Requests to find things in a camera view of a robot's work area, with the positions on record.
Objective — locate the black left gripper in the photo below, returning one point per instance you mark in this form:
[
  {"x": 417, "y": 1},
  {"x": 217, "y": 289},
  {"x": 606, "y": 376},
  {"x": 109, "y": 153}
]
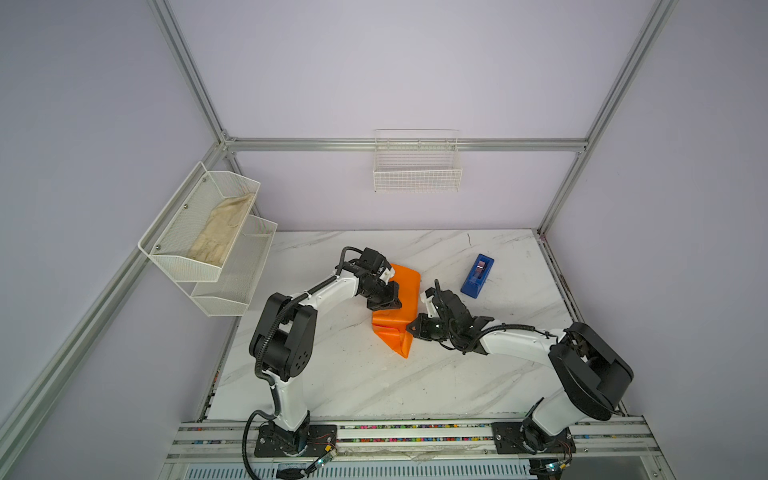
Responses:
[{"x": 390, "y": 303}]

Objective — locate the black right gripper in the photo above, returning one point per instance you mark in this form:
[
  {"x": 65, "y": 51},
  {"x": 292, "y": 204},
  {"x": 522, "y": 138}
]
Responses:
[{"x": 420, "y": 331}]

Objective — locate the orange wrapping paper sheet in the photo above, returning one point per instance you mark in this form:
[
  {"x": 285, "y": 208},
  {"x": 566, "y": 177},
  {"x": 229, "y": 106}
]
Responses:
[{"x": 390, "y": 326}]

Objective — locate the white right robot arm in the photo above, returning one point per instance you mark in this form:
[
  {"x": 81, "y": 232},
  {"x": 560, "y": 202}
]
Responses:
[{"x": 593, "y": 377}]

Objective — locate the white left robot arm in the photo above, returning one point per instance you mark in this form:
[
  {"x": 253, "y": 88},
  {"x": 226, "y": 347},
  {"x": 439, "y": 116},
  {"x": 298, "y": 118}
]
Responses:
[{"x": 283, "y": 342}]

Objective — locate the blue tape dispenser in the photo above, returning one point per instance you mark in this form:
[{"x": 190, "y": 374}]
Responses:
[{"x": 473, "y": 286}]

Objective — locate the white mesh lower shelf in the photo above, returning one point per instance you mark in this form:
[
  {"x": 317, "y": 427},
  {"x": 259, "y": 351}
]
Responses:
[{"x": 232, "y": 294}]

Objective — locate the white mesh shelf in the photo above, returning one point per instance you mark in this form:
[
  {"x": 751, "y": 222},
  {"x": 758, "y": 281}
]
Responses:
[
  {"x": 167, "y": 242},
  {"x": 232, "y": 294}
]

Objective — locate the beige cloth in shelf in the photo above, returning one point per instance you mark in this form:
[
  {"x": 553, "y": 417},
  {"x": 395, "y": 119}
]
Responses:
[{"x": 215, "y": 241}]

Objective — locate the white mesh upper shelf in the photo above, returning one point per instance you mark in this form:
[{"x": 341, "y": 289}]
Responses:
[{"x": 167, "y": 242}]

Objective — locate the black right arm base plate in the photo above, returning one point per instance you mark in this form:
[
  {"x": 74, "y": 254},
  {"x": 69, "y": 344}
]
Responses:
[{"x": 527, "y": 438}]

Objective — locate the white wire wall basket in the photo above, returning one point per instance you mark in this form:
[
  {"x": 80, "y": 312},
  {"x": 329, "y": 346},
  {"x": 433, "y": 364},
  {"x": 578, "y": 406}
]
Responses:
[{"x": 416, "y": 161}]

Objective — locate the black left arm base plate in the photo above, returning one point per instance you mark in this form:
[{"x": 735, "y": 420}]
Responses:
[{"x": 311, "y": 440}]

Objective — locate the aluminium front rail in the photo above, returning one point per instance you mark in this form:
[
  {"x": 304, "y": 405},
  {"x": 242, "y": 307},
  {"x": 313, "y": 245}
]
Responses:
[{"x": 219, "y": 441}]

